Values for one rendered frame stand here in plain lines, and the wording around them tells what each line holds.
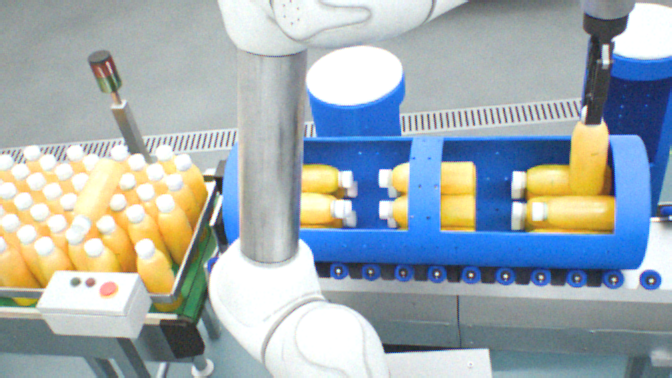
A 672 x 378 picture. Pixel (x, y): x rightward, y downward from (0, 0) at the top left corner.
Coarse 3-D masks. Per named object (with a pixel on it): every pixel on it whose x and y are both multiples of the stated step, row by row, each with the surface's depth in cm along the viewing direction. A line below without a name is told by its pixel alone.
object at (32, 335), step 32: (0, 320) 186; (32, 320) 183; (160, 320) 177; (192, 320) 180; (0, 352) 201; (32, 352) 194; (64, 352) 192; (96, 352) 190; (160, 352) 185; (192, 352) 182
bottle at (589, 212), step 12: (552, 204) 154; (564, 204) 152; (576, 204) 152; (588, 204) 151; (600, 204) 151; (612, 204) 151; (552, 216) 153; (564, 216) 152; (576, 216) 151; (588, 216) 151; (600, 216) 151; (612, 216) 150; (564, 228) 154; (576, 228) 154; (588, 228) 153; (600, 228) 152; (612, 228) 152
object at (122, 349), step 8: (104, 336) 168; (112, 344) 170; (120, 344) 170; (128, 344) 173; (112, 352) 172; (120, 352) 172; (128, 352) 173; (136, 352) 177; (120, 360) 174; (128, 360) 174; (136, 360) 177; (120, 368) 177; (128, 368) 176; (136, 368) 177; (144, 368) 182; (128, 376) 179; (136, 376) 179; (144, 376) 182
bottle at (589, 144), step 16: (576, 128) 146; (592, 128) 144; (576, 144) 147; (592, 144) 145; (576, 160) 149; (592, 160) 148; (576, 176) 152; (592, 176) 150; (576, 192) 155; (592, 192) 153
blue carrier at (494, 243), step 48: (336, 144) 174; (384, 144) 172; (432, 144) 158; (480, 144) 168; (528, 144) 166; (624, 144) 150; (384, 192) 181; (432, 192) 152; (480, 192) 177; (624, 192) 144; (336, 240) 159; (384, 240) 156; (432, 240) 154; (480, 240) 152; (528, 240) 150; (576, 240) 148; (624, 240) 146
